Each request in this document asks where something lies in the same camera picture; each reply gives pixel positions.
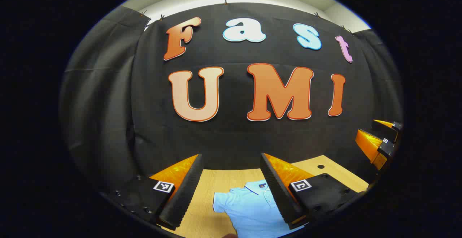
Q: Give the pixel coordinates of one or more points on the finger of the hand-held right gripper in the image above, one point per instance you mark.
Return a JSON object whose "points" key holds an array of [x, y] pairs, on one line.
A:
{"points": [[371, 144], [384, 129]]}

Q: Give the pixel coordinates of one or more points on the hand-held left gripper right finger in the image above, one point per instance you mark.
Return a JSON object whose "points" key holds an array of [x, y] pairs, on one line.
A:
{"points": [[279, 194]]}

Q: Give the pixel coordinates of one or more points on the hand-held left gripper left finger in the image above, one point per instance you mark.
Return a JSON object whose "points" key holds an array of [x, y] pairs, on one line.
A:
{"points": [[184, 194]]}

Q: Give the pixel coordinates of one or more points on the light blue polo T-shirt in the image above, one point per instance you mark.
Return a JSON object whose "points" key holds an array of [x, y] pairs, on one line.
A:
{"points": [[249, 209]]}

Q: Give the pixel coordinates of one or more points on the black backdrop cloth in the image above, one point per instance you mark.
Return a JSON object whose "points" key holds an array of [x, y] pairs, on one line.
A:
{"points": [[231, 137]]}

